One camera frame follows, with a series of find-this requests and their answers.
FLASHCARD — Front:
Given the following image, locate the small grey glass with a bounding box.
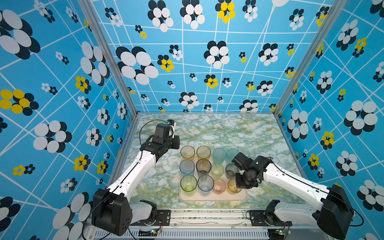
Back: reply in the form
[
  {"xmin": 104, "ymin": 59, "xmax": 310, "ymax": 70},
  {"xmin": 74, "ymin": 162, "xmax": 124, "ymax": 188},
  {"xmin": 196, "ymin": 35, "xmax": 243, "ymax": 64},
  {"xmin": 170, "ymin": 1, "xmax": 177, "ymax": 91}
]
[{"xmin": 225, "ymin": 164, "xmax": 239, "ymax": 180}]

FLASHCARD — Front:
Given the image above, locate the teal dotted glass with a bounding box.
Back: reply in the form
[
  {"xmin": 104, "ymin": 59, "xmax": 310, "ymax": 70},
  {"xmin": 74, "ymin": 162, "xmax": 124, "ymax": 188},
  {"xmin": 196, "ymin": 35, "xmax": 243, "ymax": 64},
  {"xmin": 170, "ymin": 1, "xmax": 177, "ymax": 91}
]
[
  {"xmin": 226, "ymin": 148, "xmax": 239, "ymax": 165},
  {"xmin": 212, "ymin": 148, "xmax": 227, "ymax": 165}
]

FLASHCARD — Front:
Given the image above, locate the small amber glass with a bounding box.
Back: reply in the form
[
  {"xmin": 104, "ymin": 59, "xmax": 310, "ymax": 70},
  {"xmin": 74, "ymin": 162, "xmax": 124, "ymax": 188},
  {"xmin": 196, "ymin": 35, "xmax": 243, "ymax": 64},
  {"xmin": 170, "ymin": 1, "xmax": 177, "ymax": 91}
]
[{"xmin": 227, "ymin": 179, "xmax": 242, "ymax": 195}]

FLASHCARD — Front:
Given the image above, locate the tall amber glass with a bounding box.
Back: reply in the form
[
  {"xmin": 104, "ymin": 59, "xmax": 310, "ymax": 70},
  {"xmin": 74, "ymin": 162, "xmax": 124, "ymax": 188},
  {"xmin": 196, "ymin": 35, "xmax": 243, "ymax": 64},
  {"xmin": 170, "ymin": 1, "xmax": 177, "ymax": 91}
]
[{"xmin": 180, "ymin": 146, "xmax": 196, "ymax": 160}]

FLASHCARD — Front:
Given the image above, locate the small light green glass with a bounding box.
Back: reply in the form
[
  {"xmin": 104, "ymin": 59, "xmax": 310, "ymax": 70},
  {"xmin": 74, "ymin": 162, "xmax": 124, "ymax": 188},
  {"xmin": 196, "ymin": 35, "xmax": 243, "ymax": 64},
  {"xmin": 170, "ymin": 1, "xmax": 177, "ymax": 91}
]
[{"xmin": 211, "ymin": 164, "xmax": 225, "ymax": 179}]

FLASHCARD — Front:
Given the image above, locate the textured blue glass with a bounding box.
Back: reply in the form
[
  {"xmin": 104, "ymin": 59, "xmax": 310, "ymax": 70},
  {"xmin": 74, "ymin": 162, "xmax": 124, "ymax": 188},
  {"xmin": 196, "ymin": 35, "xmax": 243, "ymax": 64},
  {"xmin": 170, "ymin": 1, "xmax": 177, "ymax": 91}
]
[{"xmin": 179, "ymin": 159, "xmax": 195, "ymax": 177}]

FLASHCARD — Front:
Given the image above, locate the small pink glass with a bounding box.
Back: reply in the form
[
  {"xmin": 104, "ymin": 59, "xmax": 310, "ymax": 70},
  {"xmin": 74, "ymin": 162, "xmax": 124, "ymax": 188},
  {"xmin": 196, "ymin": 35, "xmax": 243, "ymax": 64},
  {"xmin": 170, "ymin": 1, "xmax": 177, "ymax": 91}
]
[{"xmin": 213, "ymin": 179, "xmax": 227, "ymax": 195}]

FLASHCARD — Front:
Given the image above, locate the tall yellow glass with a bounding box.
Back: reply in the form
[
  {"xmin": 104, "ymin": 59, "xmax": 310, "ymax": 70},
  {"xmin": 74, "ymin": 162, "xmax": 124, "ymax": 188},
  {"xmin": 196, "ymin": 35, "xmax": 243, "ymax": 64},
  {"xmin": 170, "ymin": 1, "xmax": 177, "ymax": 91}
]
[{"xmin": 196, "ymin": 146, "xmax": 212, "ymax": 160}]

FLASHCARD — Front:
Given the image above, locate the tall pale blue glass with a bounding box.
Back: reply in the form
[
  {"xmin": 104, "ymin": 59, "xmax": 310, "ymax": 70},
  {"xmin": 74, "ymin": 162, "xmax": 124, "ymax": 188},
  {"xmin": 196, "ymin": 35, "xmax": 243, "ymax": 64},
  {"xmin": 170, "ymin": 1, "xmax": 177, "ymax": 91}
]
[{"xmin": 197, "ymin": 175, "xmax": 215, "ymax": 197}]

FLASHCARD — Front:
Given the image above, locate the tall grey glass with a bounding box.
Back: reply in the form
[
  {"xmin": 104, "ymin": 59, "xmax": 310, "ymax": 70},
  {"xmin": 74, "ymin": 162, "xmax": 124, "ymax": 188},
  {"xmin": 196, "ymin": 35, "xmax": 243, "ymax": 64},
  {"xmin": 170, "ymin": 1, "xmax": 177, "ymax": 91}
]
[{"xmin": 196, "ymin": 159, "xmax": 212, "ymax": 175}]

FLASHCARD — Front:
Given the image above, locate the tall green glass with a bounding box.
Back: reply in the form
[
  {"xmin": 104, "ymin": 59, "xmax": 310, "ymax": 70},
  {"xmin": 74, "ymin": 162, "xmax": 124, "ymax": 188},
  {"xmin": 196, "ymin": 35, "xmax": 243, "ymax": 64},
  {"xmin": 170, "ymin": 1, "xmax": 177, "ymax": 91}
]
[{"xmin": 180, "ymin": 175, "xmax": 197, "ymax": 197}]

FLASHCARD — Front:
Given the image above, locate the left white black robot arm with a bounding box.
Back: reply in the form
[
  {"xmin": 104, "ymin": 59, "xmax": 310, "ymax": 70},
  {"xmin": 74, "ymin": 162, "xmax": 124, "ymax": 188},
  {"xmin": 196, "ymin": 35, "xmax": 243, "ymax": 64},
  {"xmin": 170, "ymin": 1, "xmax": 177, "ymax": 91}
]
[{"xmin": 90, "ymin": 120, "xmax": 180, "ymax": 236}]

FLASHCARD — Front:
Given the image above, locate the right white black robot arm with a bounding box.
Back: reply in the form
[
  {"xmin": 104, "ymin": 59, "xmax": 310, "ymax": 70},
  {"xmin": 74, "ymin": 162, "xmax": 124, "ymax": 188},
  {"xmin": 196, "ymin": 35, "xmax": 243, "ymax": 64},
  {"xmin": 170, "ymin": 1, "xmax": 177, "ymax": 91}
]
[{"xmin": 232, "ymin": 153, "xmax": 356, "ymax": 240}]

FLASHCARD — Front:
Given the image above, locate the cream plastic tray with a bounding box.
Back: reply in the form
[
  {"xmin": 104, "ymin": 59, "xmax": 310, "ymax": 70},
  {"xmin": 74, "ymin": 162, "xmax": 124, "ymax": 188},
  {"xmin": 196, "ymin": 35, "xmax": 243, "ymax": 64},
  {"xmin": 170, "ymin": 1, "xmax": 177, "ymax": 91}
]
[{"xmin": 179, "ymin": 158, "xmax": 248, "ymax": 202}]

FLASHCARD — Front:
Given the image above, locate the left green circuit board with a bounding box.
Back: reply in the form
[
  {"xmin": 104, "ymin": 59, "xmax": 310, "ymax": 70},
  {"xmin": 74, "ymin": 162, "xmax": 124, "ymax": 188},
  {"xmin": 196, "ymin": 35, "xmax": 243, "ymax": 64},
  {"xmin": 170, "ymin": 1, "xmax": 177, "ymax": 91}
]
[{"xmin": 138, "ymin": 228, "xmax": 162, "ymax": 237}]

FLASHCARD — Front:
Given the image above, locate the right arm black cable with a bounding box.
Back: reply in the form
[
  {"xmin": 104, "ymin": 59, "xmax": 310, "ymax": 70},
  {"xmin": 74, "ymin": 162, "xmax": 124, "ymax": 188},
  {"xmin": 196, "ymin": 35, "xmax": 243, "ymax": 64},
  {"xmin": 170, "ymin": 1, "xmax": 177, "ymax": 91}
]
[{"xmin": 269, "ymin": 160, "xmax": 365, "ymax": 228}]

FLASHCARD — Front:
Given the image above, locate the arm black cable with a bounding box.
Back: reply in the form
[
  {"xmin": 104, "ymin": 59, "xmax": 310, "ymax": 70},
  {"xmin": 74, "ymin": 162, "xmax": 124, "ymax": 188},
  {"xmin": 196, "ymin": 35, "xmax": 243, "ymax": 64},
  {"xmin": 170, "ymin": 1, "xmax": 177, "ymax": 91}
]
[
  {"xmin": 80, "ymin": 119, "xmax": 169, "ymax": 240},
  {"xmin": 269, "ymin": 160, "xmax": 365, "ymax": 228}
]

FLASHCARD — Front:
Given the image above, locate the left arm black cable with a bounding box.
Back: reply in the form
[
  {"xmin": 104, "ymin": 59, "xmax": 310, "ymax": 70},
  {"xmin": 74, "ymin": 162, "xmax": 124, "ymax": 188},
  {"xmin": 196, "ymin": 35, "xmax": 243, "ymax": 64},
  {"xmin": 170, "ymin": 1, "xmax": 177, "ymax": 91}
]
[{"xmin": 80, "ymin": 119, "xmax": 169, "ymax": 240}]

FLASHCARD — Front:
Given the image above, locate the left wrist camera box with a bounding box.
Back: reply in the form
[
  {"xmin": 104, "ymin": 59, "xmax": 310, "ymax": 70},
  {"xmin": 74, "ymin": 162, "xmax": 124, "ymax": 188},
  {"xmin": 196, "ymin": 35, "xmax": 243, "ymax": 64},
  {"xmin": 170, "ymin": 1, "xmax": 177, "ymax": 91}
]
[{"xmin": 167, "ymin": 120, "xmax": 175, "ymax": 139}]

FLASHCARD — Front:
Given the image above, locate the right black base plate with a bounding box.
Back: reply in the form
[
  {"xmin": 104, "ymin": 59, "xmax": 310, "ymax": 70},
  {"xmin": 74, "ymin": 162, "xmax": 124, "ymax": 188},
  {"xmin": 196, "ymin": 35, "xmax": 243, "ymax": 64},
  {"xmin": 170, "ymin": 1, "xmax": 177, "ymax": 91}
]
[{"xmin": 246, "ymin": 210, "xmax": 293, "ymax": 228}]

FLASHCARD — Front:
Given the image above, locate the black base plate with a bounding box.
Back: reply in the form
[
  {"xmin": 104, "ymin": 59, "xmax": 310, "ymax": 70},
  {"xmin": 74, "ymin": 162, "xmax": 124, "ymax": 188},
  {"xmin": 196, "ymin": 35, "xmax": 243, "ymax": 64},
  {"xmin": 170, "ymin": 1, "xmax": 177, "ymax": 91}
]
[
  {"xmin": 131, "ymin": 210, "xmax": 172, "ymax": 227},
  {"xmin": 246, "ymin": 210, "xmax": 293, "ymax": 228}
]

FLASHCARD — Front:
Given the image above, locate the aluminium front rail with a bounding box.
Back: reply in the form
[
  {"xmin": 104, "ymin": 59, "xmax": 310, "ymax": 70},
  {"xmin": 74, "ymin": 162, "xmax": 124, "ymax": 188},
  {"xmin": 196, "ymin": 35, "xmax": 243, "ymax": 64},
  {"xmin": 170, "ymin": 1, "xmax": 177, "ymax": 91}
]
[{"xmin": 81, "ymin": 209, "xmax": 331, "ymax": 240}]

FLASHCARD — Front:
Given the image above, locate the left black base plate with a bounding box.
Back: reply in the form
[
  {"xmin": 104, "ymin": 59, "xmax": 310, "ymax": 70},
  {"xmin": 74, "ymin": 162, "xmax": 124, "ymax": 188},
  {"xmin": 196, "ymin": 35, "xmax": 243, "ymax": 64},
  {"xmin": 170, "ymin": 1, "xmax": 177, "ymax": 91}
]
[{"xmin": 131, "ymin": 210, "xmax": 172, "ymax": 227}]

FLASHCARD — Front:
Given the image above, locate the left aluminium corner post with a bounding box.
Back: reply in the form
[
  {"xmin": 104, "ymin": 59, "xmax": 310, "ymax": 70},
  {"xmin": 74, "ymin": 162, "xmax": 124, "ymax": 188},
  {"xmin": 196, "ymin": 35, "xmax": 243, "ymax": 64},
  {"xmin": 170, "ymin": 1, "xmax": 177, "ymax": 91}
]
[{"xmin": 79, "ymin": 0, "xmax": 138, "ymax": 119}]

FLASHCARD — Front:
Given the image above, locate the aluminium corner post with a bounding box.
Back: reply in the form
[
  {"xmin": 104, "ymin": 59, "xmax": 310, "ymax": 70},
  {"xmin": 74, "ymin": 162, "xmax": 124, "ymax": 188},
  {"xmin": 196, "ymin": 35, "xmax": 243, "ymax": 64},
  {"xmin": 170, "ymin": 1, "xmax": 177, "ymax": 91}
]
[
  {"xmin": 274, "ymin": 0, "xmax": 347, "ymax": 119},
  {"xmin": 79, "ymin": 0, "xmax": 138, "ymax": 119}
]

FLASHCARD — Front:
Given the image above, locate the right aluminium corner post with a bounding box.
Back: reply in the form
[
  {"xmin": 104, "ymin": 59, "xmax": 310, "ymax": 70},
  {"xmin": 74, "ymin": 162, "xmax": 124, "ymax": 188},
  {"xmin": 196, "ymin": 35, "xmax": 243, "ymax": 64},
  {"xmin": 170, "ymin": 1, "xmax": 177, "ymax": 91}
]
[{"xmin": 274, "ymin": 0, "xmax": 347, "ymax": 119}]

